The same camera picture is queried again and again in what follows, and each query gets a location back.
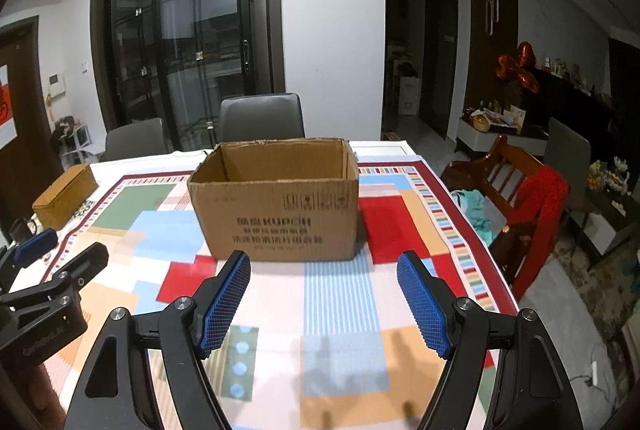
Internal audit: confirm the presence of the person left hand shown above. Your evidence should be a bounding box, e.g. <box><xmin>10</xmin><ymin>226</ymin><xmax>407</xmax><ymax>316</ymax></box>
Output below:
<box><xmin>16</xmin><ymin>364</ymin><xmax>66</xmax><ymax>430</ymax></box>

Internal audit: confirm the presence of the woven tissue box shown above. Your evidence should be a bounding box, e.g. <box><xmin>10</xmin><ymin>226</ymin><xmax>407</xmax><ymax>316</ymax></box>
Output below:
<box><xmin>32</xmin><ymin>164</ymin><xmax>98</xmax><ymax>231</ymax></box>

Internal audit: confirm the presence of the brown cardboard box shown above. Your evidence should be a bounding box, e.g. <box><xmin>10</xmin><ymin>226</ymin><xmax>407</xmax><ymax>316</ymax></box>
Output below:
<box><xmin>186</xmin><ymin>138</ymin><xmax>359</xmax><ymax>262</ymax></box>

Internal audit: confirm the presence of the red wooden chair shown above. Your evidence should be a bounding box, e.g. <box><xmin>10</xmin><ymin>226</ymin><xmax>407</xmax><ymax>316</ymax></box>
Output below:
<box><xmin>440</xmin><ymin>135</ymin><xmax>570</xmax><ymax>300</ymax></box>

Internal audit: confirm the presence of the grey dining chair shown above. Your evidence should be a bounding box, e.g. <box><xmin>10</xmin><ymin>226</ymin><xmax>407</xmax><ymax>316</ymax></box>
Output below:
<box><xmin>217</xmin><ymin>94</ymin><xmax>305</xmax><ymax>143</ymax></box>
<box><xmin>99</xmin><ymin>117</ymin><xmax>170</xmax><ymax>161</ymax></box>

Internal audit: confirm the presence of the white low cabinet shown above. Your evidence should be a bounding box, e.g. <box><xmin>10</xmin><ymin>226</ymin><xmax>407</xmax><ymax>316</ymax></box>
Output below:
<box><xmin>456</xmin><ymin>118</ymin><xmax>547</xmax><ymax>157</ymax></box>

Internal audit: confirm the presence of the red foil balloon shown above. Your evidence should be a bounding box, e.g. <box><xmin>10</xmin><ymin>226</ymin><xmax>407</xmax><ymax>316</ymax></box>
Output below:
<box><xmin>496</xmin><ymin>42</ymin><xmax>539</xmax><ymax>94</ymax></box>

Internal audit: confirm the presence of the glass sliding door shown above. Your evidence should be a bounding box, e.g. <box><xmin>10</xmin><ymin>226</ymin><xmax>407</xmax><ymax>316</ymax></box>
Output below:
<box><xmin>90</xmin><ymin>0</ymin><xmax>285</xmax><ymax>151</ymax></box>

